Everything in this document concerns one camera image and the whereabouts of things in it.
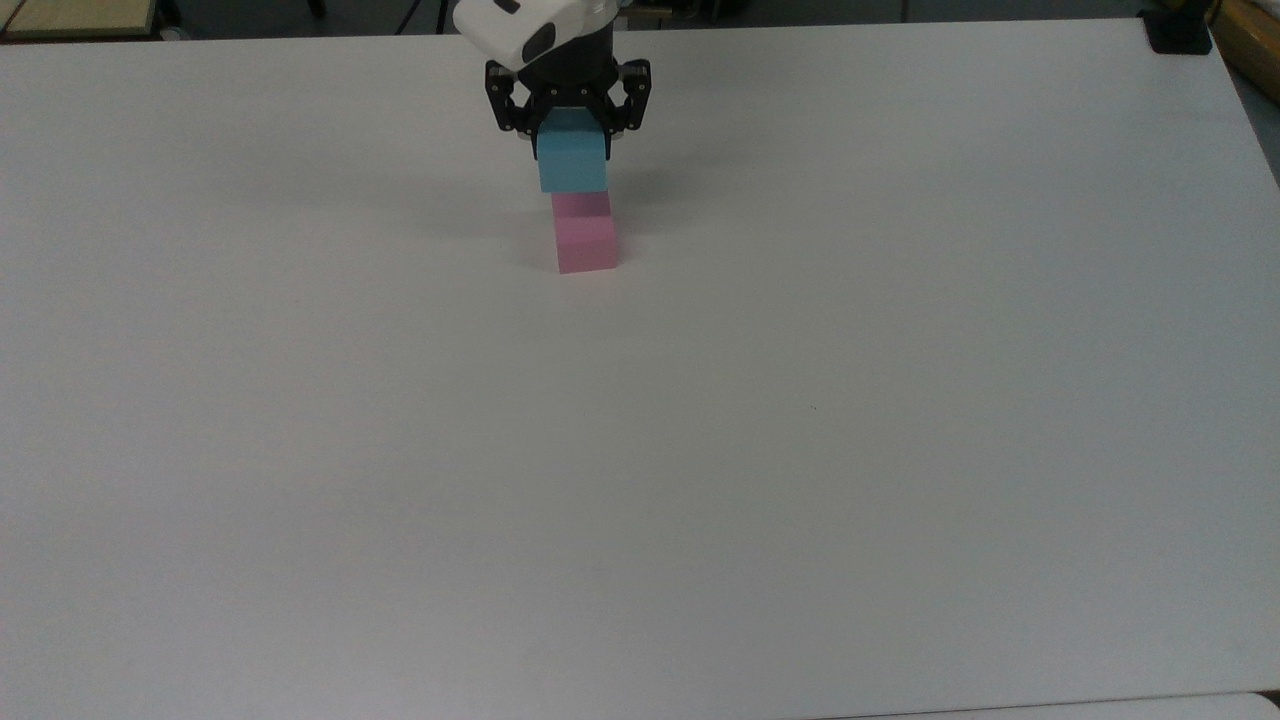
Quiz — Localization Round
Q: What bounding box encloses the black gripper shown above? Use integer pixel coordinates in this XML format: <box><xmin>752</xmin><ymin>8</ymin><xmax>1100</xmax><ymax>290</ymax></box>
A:
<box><xmin>485</xmin><ymin>8</ymin><xmax>653</xmax><ymax>162</ymax></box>

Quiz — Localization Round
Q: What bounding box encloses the blue cube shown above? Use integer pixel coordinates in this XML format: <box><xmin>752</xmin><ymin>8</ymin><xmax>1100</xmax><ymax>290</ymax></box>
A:
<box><xmin>535</xmin><ymin>108</ymin><xmax>611</xmax><ymax>195</ymax></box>

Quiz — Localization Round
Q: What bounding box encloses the pink cube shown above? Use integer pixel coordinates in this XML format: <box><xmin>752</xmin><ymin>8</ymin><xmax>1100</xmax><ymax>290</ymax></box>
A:
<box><xmin>551</xmin><ymin>190</ymin><xmax>620</xmax><ymax>275</ymax></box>

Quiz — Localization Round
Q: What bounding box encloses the light wooden table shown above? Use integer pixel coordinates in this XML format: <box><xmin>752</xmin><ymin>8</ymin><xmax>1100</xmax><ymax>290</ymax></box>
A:
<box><xmin>0</xmin><ymin>0</ymin><xmax>161</xmax><ymax>42</ymax></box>

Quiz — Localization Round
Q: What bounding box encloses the black table clamp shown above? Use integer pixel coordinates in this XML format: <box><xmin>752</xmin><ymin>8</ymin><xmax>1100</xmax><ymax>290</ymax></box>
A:
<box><xmin>1140</xmin><ymin>0</ymin><xmax>1215</xmax><ymax>57</ymax></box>

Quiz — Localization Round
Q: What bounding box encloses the brown wooden furniture edge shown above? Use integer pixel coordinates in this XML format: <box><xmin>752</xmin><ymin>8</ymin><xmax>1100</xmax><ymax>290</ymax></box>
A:
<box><xmin>1210</xmin><ymin>0</ymin><xmax>1280</xmax><ymax>107</ymax></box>

